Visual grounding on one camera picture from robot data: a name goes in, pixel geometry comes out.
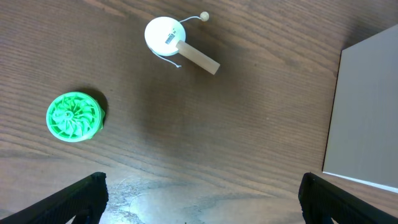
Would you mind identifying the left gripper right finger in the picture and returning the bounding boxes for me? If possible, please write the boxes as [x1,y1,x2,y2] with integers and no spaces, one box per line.
[298,172,397,224]

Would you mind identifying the green plastic wheel toy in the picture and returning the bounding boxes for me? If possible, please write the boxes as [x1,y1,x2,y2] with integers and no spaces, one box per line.
[46,91,105,142]

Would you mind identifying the white drum toy wooden handle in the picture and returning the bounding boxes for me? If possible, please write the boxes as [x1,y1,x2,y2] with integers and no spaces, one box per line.
[144,11,221,76]

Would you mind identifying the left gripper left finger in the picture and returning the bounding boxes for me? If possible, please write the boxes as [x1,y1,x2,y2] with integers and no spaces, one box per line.
[1,172,109,224]

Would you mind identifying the white cardboard box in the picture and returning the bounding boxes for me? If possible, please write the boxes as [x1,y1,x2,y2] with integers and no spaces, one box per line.
[323,26,397,192]

